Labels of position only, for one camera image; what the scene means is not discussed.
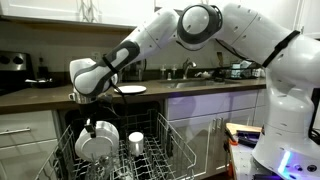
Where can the dish drying rack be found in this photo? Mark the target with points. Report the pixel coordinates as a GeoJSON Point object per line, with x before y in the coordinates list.
{"type": "Point", "coordinates": [240, 71]}

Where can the steel kitchen sink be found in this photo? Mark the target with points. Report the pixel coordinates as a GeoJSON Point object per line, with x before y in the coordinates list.
{"type": "Point", "coordinates": [175, 84]}

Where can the wire dishwasher rack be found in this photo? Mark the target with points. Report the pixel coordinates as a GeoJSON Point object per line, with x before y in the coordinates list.
{"type": "Point", "coordinates": [165, 156]}

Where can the white cup in rack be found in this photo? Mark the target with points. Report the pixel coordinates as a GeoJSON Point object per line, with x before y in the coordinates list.
{"type": "Point", "coordinates": [136, 143]}

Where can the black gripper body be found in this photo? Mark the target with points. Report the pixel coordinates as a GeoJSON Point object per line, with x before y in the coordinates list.
{"type": "Point", "coordinates": [95, 111]}

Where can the chrome sink faucet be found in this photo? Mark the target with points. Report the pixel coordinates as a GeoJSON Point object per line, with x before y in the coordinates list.
{"type": "Point", "coordinates": [186, 66]}

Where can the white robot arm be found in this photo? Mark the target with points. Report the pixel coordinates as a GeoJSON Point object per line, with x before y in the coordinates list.
{"type": "Point", "coordinates": [290, 59]}

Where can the black stove range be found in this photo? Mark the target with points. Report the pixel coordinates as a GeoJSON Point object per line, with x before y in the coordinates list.
{"type": "Point", "coordinates": [15, 69]}

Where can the white cabinet doors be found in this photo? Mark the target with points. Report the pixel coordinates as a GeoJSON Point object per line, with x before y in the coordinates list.
{"type": "Point", "coordinates": [201, 119]}

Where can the white plate on counter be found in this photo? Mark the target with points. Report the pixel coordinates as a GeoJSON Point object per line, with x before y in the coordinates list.
{"type": "Point", "coordinates": [130, 89]}

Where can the white cabinet drawer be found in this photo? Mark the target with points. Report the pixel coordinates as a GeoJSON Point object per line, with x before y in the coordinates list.
{"type": "Point", "coordinates": [29, 127]}

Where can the white plate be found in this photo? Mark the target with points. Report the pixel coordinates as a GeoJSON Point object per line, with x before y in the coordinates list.
{"type": "Point", "coordinates": [130, 89]}
{"type": "Point", "coordinates": [105, 143]}

